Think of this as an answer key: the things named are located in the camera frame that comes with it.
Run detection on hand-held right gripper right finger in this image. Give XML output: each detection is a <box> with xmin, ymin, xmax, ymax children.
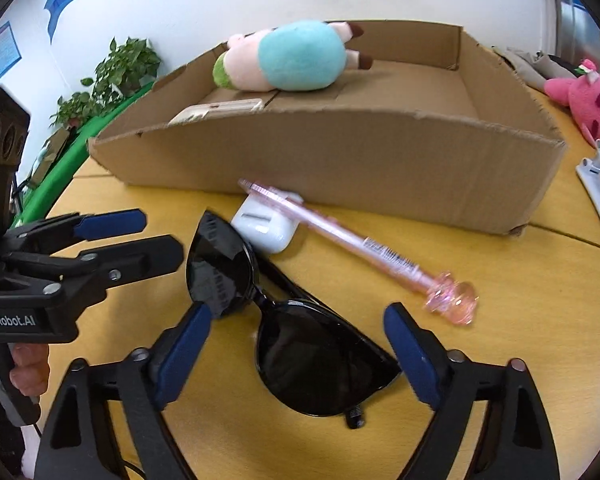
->
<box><xmin>383</xmin><ymin>302</ymin><xmax>561</xmax><ymax>480</ymax></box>

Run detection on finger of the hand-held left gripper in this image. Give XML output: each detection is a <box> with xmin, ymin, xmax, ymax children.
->
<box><xmin>5</xmin><ymin>209</ymin><xmax>147</xmax><ymax>257</ymax></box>
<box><xmin>7</xmin><ymin>234</ymin><xmax>185</xmax><ymax>302</ymax></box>

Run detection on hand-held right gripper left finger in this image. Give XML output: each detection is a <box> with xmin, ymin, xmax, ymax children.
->
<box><xmin>32</xmin><ymin>302</ymin><xmax>213</xmax><ymax>480</ymax></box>

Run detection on black sunglasses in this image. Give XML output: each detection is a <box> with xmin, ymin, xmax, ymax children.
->
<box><xmin>186</xmin><ymin>210</ymin><xmax>402</xmax><ymax>430</ymax></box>

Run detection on brown cardboard box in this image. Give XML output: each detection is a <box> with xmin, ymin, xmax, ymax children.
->
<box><xmin>87</xmin><ymin>20</ymin><xmax>567</xmax><ymax>236</ymax></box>

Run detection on person's left hand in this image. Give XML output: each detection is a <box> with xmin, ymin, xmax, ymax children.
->
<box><xmin>9</xmin><ymin>344</ymin><xmax>51</xmax><ymax>401</ymax></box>

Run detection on green potted plant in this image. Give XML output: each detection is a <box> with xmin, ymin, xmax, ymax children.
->
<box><xmin>80</xmin><ymin>36</ymin><xmax>162</xmax><ymax>105</ymax></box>
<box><xmin>50</xmin><ymin>91</ymin><xmax>100</xmax><ymax>131</ymax></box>

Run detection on white earbuds case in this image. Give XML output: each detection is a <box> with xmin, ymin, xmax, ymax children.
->
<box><xmin>230</xmin><ymin>191</ymin><xmax>305</xmax><ymax>254</ymax></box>

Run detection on pink transparent pen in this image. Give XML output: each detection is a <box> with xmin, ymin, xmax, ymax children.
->
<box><xmin>237</xmin><ymin>178</ymin><xmax>478</xmax><ymax>327</ymax></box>

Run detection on white smartphone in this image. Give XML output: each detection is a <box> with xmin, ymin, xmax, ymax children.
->
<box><xmin>169</xmin><ymin>98</ymin><xmax>265</xmax><ymax>125</ymax></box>

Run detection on pig plush toy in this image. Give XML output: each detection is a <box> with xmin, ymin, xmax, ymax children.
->
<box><xmin>212</xmin><ymin>19</ymin><xmax>373</xmax><ymax>92</ymax></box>

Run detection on pink plush toy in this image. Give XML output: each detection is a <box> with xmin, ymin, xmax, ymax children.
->
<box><xmin>544</xmin><ymin>58</ymin><xmax>600</xmax><ymax>148</ymax></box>

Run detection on grey cloth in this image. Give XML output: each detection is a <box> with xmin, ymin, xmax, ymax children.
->
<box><xmin>492</xmin><ymin>46</ymin><xmax>588</xmax><ymax>92</ymax></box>

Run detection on glass partition window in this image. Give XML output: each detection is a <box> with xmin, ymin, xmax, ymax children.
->
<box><xmin>550</xmin><ymin>0</ymin><xmax>600</xmax><ymax>68</ymax></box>

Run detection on blue framed wall poster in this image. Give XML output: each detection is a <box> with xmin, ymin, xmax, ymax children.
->
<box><xmin>0</xmin><ymin>21</ymin><xmax>23</xmax><ymax>88</ymax></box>

